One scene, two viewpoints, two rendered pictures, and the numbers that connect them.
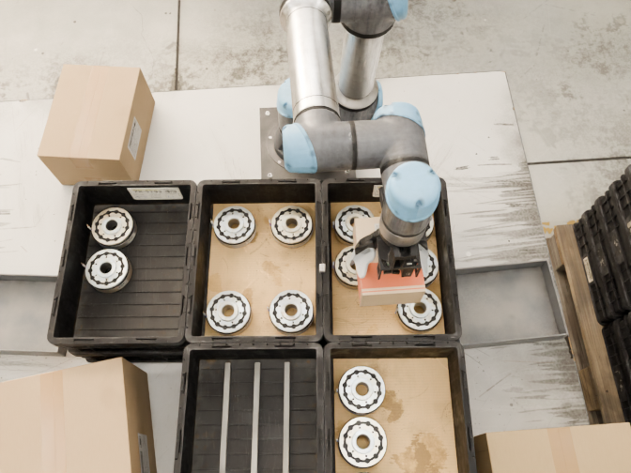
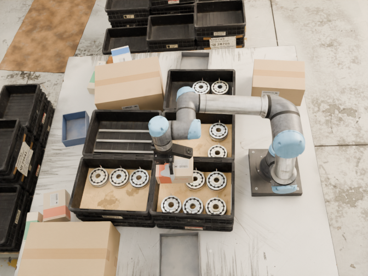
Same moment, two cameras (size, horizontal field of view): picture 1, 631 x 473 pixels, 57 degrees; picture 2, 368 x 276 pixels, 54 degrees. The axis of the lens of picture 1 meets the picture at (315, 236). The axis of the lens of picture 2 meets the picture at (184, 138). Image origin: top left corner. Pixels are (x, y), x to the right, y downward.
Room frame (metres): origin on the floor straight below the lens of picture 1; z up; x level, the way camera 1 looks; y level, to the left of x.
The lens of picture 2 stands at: (0.62, -0.87, 2.55)
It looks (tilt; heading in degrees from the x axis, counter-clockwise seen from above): 58 degrees down; 102
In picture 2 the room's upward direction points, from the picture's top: 10 degrees counter-clockwise
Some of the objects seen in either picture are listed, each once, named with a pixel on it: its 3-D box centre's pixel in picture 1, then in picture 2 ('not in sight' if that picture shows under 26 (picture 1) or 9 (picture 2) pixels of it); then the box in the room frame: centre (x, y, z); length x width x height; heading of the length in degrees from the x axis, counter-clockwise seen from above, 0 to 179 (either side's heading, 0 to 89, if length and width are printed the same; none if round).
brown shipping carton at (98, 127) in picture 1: (100, 127); (277, 82); (0.95, 0.60, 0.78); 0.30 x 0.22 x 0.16; 175
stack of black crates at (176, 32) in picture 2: not in sight; (173, 41); (0.20, 1.46, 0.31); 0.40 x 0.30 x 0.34; 2
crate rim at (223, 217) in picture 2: (387, 256); (193, 187); (0.48, -0.16, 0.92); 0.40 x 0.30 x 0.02; 179
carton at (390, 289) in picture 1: (387, 260); (174, 167); (0.41, -0.14, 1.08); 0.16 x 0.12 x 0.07; 2
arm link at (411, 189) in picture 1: (409, 198); (160, 130); (0.39, -0.14, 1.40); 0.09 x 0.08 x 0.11; 3
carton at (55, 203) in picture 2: not in sight; (57, 207); (-0.27, -0.21, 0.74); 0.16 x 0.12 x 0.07; 104
